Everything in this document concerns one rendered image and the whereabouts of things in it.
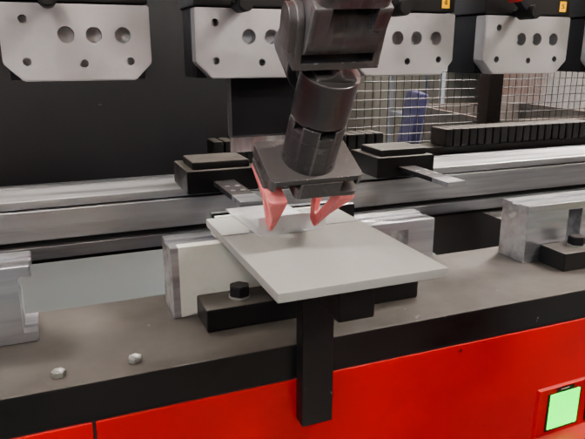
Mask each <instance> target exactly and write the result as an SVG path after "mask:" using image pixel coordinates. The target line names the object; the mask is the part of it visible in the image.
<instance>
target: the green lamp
mask: <svg viewBox="0 0 585 439"><path fill-rule="evenodd" d="M580 390H581V387H578V388H572V389H570V390H567V391H563V392H561V393H558V394H554V395H551V397H550V404H549V411H548V423H547V430H549V429H553V428H556V427H559V426H561V425H564V424H567V423H570V422H574V421H575V420H576V414H577V408H578V402H579V396H580Z"/></svg>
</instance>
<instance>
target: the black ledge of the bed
mask: <svg viewBox="0 0 585 439"><path fill-rule="evenodd" d="M498 249H499V247H488V248H482V249H475V250H469V251H463V252H457V253H445V254H439V255H433V256H432V259H433V260H435V261H437V262H439V263H441V264H442V265H444V266H446V267H448V273H447V277H442V278H436V279H431V280H421V281H418V288H417V296H416V297H413V298H407V299H402V300H396V301H388V302H382V303H377V304H374V313H373V317H368V318H363V319H358V320H353V321H344V322H337V321H336V320H335V319H334V324H333V369H336V368H343V367H348V366H352V365H356V364H361V363H365V362H370V361H377V360H381V359H386V358H389V357H394V356H398V355H406V354H410V353H414V352H419V351H423V350H427V349H431V348H439V347H443V346H447V345H452V344H456V343H460V342H464V341H472V340H477V339H480V338H485V337H489V336H494V335H498V334H505V333H510V332H514V331H518V330H522V329H527V328H534V327H539V326H543V325H548V324H551V323H556V322H560V321H567V320H572V319H576V318H581V317H584V316H585V268H581V269H576V270H570V271H565V272H563V271H561V270H559V269H556V268H554V267H551V266H549V265H546V264H544V263H542V262H540V261H531V262H526V263H521V262H519V261H518V260H514V259H512V258H510V257H508V256H506V255H504V254H502V253H499V252H498ZM38 315H39V339H38V341H30V342H25V343H18V344H13V345H8V346H1V347H0V439H4V438H8V437H13V436H20V435H24V434H29V433H33V432H37V431H41V430H46V429H54V428H57V427H62V426H66V425H71V424H74V423H79V422H87V421H90V420H95V419H99V418H104V417H107V416H112V415H120V414H124V413H128V412H132V411H137V410H141V409H148V408H153V407H157V406H161V405H165V404H170V403H174V402H182V401H186V400H191V399H195V398H199V397H203V396H208V395H215V394H219V393H224V392H228V391H232V390H236V389H241V388H248V387H252V386H257V385H261V384H266V383H269V382H277V381H282V380H285V379H290V378H294V377H297V317H296V318H291V319H285V320H280V321H270V322H266V323H260V324H255V325H250V326H244V327H239V328H230V329H225V330H219V331H214V332H207V331H206V329H205V327H204V325H203V323H202V321H201V320H200V319H199V317H198V315H193V316H188V317H182V318H177V319H174V318H173V316H172V313H171V310H170V309H169V307H168V305H167V303H166V301H165V294H161V295H155V296H149V297H143V298H137V299H130V300H124V301H113V302H107V303H101V304H95V305H89V306H82V307H71V308H65V309H58V310H52V311H46V312H40V313H38ZM135 353H136V354H141V358H142V359H141V362H140V363H137V364H130V363H129V355H132V354H135ZM54 368H64V369H66V375H65V376H64V377H63V378H60V379H54V378H52V377H51V375H50V372H51V371H52V370H53V369H54Z"/></svg>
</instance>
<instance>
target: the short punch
mask: <svg viewBox="0 0 585 439"><path fill-rule="evenodd" d="M226 88H227V117H228V135H229V137H230V142H231V152H253V148H254V144H255V143H256V142H258V141H271V140H285V136H286V129H287V125H288V120H289V117H290V114H291V111H292V104H293V97H294V92H295V89H294V88H292V86H291V85H290V84H289V82H288V79H287V78H227V79H226Z"/></svg>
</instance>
